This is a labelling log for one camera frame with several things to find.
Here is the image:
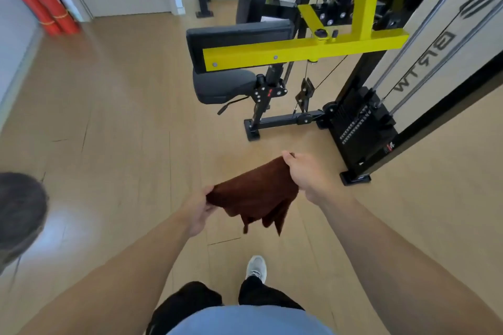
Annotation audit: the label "person's left hand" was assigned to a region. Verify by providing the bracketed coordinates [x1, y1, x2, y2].
[178, 186, 219, 238]

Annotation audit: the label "person's right hand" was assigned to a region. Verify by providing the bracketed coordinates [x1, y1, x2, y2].
[281, 151, 345, 207]

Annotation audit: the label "brown cloth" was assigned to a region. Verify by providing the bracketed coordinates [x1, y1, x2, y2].
[206, 156, 300, 236]

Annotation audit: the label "person's left forearm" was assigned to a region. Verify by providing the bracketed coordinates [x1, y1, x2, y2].
[16, 207, 194, 335]

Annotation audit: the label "person's right forearm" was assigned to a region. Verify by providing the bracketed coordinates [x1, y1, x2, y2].
[320, 189, 503, 335]

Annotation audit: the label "black weight stack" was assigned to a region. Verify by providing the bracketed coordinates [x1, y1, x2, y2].
[327, 87, 400, 168]

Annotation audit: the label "black seat adjustment lever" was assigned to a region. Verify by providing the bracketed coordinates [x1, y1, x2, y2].
[217, 96, 250, 116]

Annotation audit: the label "grey sneaker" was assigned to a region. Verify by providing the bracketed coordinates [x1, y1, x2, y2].
[245, 255, 268, 284]

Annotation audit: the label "black machine seat pad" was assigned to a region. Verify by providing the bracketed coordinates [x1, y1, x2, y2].
[193, 69, 258, 105]

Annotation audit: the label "black trousers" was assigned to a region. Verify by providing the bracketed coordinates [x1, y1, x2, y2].
[146, 276, 305, 335]

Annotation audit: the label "light blue shirt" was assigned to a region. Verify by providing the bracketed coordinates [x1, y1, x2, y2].
[167, 304, 335, 335]

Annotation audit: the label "dark grey round object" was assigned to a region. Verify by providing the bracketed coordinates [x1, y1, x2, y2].
[0, 172, 49, 274]

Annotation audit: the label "white machine shroud panel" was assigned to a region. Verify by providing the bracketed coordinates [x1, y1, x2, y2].
[362, 0, 503, 133]

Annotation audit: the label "red fire extinguisher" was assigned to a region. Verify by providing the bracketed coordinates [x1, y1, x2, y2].
[31, 0, 81, 35]
[11, 0, 63, 36]

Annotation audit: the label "yellow and black gym machine frame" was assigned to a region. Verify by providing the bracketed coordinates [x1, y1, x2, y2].
[202, 0, 411, 186]

